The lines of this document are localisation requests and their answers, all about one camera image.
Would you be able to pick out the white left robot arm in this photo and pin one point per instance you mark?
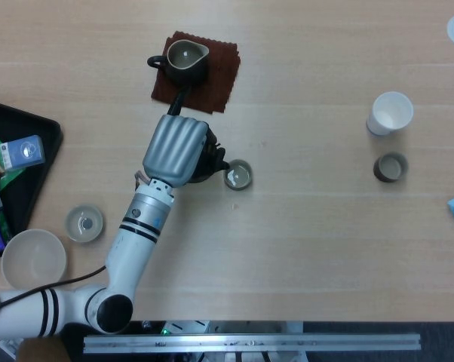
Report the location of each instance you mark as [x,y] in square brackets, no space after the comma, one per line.
[132,249]

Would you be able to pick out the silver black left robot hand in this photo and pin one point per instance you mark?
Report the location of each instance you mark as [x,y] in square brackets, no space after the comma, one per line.
[174,147]

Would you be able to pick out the red-brown cloth mat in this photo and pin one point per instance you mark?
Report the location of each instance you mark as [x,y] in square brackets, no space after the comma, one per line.
[215,86]

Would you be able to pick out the aluminium rail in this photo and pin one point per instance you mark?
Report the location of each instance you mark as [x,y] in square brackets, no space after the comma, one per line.
[249,343]

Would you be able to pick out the blue tissue packet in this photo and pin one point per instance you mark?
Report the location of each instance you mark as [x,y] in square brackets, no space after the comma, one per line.
[23,151]

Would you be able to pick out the white paper cup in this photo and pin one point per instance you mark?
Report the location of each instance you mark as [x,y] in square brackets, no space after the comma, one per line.
[391,113]

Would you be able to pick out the green packet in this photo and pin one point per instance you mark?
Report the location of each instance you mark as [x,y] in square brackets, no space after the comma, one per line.
[8,180]

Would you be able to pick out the large beige bowl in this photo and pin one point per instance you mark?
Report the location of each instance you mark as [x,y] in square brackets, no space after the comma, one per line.
[32,260]

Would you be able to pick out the dark brown teacup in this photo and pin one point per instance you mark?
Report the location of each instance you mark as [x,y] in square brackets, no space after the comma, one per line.
[246,181]
[391,167]

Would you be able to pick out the black tray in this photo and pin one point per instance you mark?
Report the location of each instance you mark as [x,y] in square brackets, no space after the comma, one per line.
[31,124]

